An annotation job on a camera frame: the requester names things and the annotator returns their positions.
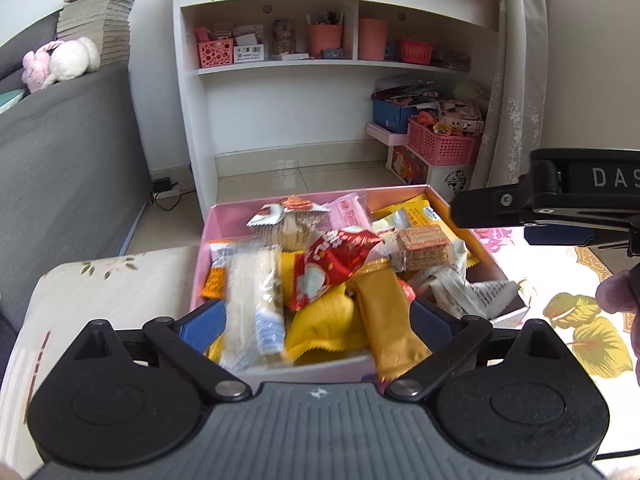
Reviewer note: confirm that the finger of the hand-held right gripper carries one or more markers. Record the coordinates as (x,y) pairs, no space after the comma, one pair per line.
(575,195)
(560,236)

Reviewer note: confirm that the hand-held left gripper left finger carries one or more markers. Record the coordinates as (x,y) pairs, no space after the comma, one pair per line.
(202,327)

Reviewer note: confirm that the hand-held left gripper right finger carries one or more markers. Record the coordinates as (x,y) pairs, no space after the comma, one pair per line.
(435,327)

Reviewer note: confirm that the white grey snack packet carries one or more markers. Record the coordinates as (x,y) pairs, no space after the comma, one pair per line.
(470,295)

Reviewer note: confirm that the gold bar snack packet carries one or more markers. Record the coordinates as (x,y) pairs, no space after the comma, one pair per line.
(387,320)

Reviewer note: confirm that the orange snack packet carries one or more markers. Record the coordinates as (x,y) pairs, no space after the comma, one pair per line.
(214,277)

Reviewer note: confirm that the clear rice cracker packet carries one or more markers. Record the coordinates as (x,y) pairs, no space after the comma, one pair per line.
(250,300)

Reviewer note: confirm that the clear wafer packet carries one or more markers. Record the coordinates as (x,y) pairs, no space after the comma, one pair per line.
(422,247)

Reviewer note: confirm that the pink cardboard box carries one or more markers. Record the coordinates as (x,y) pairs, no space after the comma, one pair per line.
(220,225)

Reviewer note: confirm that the large yellow ribbed snack packet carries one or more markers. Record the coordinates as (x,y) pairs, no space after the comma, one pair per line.
(325,325)

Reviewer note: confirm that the yellow snack packet black print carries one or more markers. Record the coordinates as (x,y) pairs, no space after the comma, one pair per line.
(422,215)

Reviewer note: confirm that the white bar snack packet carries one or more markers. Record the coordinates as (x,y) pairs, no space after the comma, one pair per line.
(390,221)

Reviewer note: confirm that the puffy red snack packet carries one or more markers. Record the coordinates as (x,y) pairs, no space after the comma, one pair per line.
(330,260)

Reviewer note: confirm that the kraft paper nut packet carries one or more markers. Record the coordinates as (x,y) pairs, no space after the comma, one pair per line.
(287,227)

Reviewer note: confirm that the clear pink zip bag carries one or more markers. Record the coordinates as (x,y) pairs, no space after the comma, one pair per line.
(350,215)

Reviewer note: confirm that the person's right hand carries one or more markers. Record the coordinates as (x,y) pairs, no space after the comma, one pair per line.
(625,292)

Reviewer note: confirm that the white printed storage box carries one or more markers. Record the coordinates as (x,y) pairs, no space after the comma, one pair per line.
(452,180)

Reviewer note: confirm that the patterned cardboard box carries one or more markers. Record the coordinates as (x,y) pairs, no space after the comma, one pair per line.
(462,116)

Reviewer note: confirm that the white lace curtain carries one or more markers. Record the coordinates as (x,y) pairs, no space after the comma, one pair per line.
(515,70)

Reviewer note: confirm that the large pink basket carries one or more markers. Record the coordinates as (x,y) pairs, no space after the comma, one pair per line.
(442,145)

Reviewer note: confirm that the orange printed box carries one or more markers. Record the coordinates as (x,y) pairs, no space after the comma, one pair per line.
(407,165)

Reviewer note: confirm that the blue box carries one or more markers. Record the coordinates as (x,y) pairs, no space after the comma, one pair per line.
(392,116)

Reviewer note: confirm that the pink step stool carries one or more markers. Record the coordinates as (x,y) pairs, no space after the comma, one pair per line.
(382,132)

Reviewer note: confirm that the grey sofa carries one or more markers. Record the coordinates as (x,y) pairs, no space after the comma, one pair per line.
(65,170)

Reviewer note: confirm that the small red basket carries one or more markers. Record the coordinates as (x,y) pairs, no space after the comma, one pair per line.
(415,51)

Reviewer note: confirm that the white bookshelf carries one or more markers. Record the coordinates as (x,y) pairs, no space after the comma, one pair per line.
(300,120)

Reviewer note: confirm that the small pink perforated basket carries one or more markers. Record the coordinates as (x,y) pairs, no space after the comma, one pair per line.
(216,53)

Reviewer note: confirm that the white labelled box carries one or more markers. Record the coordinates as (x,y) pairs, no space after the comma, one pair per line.
(248,53)

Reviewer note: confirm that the pink pen cup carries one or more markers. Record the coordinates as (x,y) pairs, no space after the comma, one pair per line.
(325,40)

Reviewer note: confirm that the white plush toy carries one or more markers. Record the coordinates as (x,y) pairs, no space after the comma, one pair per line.
(75,60)

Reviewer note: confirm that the teal leaf print pillow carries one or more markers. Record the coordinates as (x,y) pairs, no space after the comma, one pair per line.
(10,100)

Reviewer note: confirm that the clear jar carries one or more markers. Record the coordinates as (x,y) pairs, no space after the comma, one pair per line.
(283,37)

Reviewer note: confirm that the pink plush toy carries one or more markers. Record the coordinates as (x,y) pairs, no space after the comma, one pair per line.
(37,67)

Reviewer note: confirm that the stack of books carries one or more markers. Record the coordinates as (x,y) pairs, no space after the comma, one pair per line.
(97,15)

